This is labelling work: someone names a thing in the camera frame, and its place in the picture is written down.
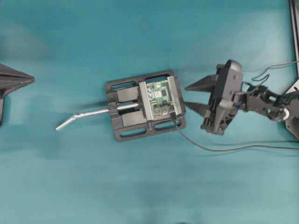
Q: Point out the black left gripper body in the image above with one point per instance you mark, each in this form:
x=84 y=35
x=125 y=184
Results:
x=3 y=93

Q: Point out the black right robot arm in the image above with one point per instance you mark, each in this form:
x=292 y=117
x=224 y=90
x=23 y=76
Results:
x=280 y=108

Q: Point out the green PCB board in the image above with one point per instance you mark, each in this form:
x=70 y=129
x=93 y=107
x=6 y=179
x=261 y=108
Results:
x=160 y=99

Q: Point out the black frame at corner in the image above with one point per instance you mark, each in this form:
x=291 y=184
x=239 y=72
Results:
x=294 y=12

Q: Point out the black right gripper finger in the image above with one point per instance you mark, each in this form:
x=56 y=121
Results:
x=199 y=108
x=206 y=84

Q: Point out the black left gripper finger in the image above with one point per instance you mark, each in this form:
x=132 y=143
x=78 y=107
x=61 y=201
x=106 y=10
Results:
x=13 y=79

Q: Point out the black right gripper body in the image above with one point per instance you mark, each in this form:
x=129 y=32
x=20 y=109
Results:
x=222 y=109

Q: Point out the silver vise handle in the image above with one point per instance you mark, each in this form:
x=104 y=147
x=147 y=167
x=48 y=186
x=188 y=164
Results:
x=95 y=112

